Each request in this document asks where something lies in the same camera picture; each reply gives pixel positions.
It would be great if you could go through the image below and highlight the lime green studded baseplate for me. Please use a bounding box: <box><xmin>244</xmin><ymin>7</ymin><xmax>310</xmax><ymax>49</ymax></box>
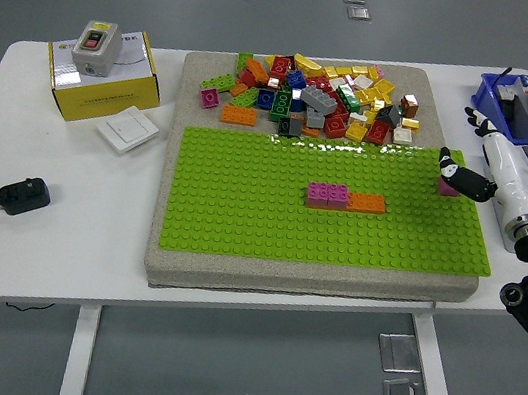
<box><xmin>157</xmin><ymin>103</ymin><xmax>512</xmax><ymax>304</ymax></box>

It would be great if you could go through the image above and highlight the square grey brick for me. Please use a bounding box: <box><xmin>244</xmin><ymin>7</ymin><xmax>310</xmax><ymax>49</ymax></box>
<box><xmin>304</xmin><ymin>108</ymin><xmax>328</xmax><ymax>130</ymax></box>

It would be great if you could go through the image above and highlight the lime green long brick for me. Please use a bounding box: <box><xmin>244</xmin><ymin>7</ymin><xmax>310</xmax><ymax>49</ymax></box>
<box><xmin>199</xmin><ymin>69</ymin><xmax>238</xmax><ymax>96</ymax></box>
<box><xmin>228</xmin><ymin>83</ymin><xmax>262</xmax><ymax>111</ymax></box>

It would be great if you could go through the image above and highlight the white wall switch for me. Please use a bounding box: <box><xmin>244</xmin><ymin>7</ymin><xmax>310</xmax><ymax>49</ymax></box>
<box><xmin>92</xmin><ymin>99</ymin><xmax>164</xmax><ymax>161</ymax></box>

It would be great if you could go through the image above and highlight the dark grey slope brick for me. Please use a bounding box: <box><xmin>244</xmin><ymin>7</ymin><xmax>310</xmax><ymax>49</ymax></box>
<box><xmin>375</xmin><ymin>102</ymin><xmax>405</xmax><ymax>129</ymax></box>

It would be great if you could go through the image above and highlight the grey-brown foam mat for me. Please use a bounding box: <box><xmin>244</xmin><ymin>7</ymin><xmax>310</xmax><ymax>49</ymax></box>
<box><xmin>140</xmin><ymin>28</ymin><xmax>513</xmax><ymax>342</ymax></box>

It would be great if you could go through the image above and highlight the red square ringed brick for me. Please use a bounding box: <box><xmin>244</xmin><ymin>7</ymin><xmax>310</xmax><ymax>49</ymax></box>
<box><xmin>322</xmin><ymin>114</ymin><xmax>349</xmax><ymax>140</ymax></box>

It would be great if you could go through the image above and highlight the long grey brick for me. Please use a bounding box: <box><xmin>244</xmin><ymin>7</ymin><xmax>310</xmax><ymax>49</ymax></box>
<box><xmin>298</xmin><ymin>84</ymin><xmax>342</xmax><ymax>117</ymax></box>

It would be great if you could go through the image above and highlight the blue studded brick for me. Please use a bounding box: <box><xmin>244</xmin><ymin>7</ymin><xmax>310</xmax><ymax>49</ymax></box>
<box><xmin>284</xmin><ymin>69</ymin><xmax>310</xmax><ymax>92</ymax></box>

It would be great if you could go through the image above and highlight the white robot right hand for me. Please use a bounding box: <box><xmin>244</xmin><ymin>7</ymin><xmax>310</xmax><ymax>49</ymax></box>
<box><xmin>428</xmin><ymin>102</ymin><xmax>528</xmax><ymax>231</ymax></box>

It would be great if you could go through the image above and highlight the thin black cable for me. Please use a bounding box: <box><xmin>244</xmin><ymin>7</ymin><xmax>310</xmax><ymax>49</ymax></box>
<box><xmin>495</xmin><ymin>64</ymin><xmax>515</xmax><ymax>88</ymax></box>

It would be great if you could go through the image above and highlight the brown brick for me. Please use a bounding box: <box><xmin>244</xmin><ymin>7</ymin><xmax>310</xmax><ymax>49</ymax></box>
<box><xmin>398</xmin><ymin>92</ymin><xmax>422</xmax><ymax>119</ymax></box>

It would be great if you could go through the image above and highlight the long orange brick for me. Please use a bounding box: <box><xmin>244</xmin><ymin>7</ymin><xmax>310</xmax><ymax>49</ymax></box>
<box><xmin>305</xmin><ymin>183</ymin><xmax>390</xmax><ymax>222</ymax></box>

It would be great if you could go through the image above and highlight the grey push-button switch box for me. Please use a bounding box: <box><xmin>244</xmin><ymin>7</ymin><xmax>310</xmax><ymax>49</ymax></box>
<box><xmin>67</xmin><ymin>16</ymin><xmax>127</xmax><ymax>82</ymax></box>

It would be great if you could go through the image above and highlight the white table leg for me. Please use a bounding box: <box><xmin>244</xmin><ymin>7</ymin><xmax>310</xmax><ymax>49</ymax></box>
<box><xmin>397</xmin><ymin>312</ymin><xmax>470</xmax><ymax>395</ymax></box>
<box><xmin>58</xmin><ymin>302</ymin><xmax>103</xmax><ymax>395</ymax></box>

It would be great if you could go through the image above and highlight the dark grey ringed brick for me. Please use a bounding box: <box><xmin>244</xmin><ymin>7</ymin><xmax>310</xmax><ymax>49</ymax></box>
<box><xmin>277</xmin><ymin>115</ymin><xmax>304</xmax><ymax>140</ymax></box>

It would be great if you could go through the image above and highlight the magenta brick with ring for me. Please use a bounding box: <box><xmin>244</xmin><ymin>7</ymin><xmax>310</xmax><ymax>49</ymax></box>
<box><xmin>197</xmin><ymin>86</ymin><xmax>223</xmax><ymax>112</ymax></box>

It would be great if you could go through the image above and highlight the golden yellow wedge brick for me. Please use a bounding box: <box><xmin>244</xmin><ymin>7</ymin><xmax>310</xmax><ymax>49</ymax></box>
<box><xmin>292</xmin><ymin>52</ymin><xmax>327</xmax><ymax>78</ymax></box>

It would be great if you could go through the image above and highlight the yellow white cardboard box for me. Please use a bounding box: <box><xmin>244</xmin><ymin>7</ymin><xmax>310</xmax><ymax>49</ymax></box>
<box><xmin>35</xmin><ymin>15</ymin><xmax>173</xmax><ymax>138</ymax></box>

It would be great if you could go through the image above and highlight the blue brick with ring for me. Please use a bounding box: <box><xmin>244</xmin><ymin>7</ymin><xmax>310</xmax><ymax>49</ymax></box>
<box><xmin>255</xmin><ymin>87</ymin><xmax>278</xmax><ymax>111</ymax></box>

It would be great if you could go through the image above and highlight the black power adapter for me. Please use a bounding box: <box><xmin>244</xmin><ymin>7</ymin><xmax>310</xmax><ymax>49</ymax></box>
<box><xmin>0</xmin><ymin>171</ymin><xmax>55</xmax><ymax>222</ymax></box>

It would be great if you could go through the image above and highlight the flat orange eight-stud brick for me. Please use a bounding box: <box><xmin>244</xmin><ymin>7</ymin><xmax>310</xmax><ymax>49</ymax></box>
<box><xmin>219</xmin><ymin>103</ymin><xmax>259</xmax><ymax>129</ymax></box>

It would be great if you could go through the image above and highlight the red white-spotted brick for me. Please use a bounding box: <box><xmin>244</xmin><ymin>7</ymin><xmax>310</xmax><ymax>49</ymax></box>
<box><xmin>307</xmin><ymin>75</ymin><xmax>333</xmax><ymax>93</ymax></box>

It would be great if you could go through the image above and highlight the magenta square brick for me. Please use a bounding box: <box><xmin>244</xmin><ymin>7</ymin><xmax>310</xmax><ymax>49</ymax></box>
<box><xmin>435</xmin><ymin>173</ymin><xmax>464</xmax><ymax>200</ymax></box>
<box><xmin>304</xmin><ymin>180</ymin><xmax>332</xmax><ymax>211</ymax></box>
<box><xmin>324</xmin><ymin>182</ymin><xmax>352</xmax><ymax>211</ymax></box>

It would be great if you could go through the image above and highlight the large red brick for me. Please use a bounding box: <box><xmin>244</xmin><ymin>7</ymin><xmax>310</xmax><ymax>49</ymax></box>
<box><xmin>268</xmin><ymin>53</ymin><xmax>298</xmax><ymax>86</ymax></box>

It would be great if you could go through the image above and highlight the dark green ringed brick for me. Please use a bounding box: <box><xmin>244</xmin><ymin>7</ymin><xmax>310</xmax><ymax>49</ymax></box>
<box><xmin>269</xmin><ymin>88</ymin><xmax>296</xmax><ymax>125</ymax></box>

